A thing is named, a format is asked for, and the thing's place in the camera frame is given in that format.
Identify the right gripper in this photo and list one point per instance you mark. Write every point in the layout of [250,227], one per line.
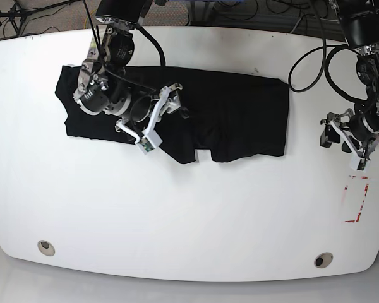
[146,112]

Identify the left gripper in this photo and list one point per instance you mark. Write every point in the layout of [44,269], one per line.
[357,132]

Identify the black graphic T-shirt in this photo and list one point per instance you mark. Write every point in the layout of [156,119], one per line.
[232,115]

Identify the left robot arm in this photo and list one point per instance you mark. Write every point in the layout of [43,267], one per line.
[359,21]

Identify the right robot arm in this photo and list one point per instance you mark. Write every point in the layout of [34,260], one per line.
[104,87]

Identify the red tape rectangle marking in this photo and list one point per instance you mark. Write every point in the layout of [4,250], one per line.
[353,198]

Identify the black tripod stand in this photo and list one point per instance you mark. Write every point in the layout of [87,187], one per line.
[17,15]

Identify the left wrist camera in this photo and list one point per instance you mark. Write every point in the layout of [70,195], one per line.
[359,164]

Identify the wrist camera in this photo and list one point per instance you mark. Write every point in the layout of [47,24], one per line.
[149,142]
[359,164]

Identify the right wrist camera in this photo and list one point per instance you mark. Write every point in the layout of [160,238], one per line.
[149,142]

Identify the right table cable grommet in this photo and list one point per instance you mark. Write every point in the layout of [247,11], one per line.
[323,260]

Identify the table cable grommet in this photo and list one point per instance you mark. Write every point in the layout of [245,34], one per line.
[323,260]
[46,248]

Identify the left table cable grommet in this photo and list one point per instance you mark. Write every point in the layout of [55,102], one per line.
[46,248]

